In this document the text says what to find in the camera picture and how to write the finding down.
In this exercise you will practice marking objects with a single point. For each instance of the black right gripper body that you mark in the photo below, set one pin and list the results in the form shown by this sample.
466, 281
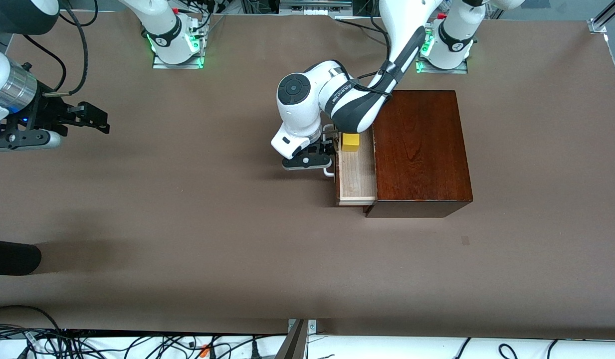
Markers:
44, 113

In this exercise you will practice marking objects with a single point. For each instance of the aluminium frame profile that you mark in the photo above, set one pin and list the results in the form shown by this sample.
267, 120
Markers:
604, 22

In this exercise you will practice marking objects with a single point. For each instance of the grey metal beam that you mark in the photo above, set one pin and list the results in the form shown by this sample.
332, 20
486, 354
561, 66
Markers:
293, 344

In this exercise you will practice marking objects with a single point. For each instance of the dark brown wooden cabinet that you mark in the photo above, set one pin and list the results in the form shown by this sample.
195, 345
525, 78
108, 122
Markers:
419, 149

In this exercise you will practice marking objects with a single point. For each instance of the yellow cube block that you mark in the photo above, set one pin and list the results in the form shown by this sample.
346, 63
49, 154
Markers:
350, 142

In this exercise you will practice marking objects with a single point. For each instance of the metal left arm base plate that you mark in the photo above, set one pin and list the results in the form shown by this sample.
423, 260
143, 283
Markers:
424, 67

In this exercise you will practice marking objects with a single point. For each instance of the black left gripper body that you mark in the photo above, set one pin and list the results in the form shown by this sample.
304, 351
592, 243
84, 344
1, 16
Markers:
321, 148

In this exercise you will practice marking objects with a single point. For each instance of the black cylindrical roll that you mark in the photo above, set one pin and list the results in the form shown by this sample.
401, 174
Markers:
13, 257

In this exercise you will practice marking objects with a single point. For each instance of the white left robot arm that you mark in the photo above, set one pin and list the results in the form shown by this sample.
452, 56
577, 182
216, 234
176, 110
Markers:
300, 109

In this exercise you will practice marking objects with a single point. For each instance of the silver device box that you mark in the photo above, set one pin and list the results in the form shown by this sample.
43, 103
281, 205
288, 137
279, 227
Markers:
314, 6

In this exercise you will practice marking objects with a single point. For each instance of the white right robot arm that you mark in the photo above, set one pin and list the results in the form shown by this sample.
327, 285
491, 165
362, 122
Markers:
167, 30

